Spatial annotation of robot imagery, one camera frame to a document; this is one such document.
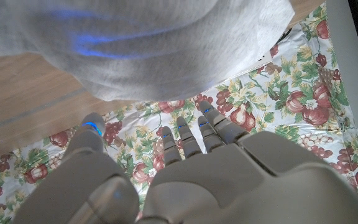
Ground floral fruit print backdrop cloth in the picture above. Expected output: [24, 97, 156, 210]
[0, 2, 358, 224]

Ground white power strip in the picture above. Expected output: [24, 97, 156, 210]
[228, 51, 275, 80]

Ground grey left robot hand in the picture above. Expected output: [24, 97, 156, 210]
[12, 100, 358, 224]

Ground grey shirt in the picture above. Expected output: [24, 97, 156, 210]
[0, 0, 296, 103]

